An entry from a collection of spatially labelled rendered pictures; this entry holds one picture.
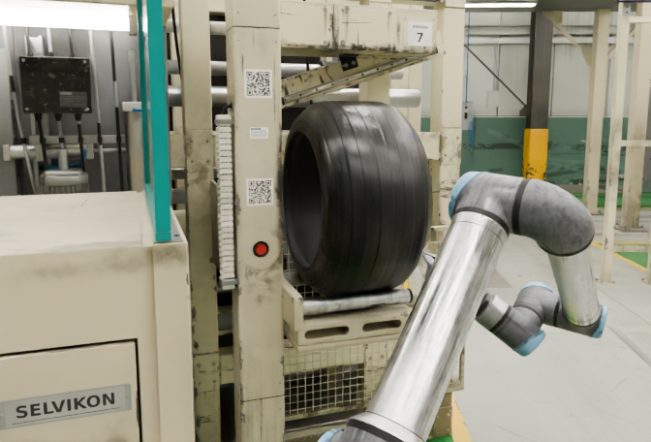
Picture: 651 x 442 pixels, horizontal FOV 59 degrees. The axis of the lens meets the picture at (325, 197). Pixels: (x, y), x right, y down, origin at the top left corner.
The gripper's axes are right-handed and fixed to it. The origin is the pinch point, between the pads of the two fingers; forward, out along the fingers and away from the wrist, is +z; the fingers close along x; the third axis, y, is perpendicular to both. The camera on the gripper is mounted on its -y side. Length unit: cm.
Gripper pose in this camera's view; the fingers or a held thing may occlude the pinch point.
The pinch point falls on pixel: (428, 255)
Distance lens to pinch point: 160.8
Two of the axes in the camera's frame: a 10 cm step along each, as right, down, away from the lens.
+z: -7.7, -6.1, 1.7
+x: 5.1, -4.5, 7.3
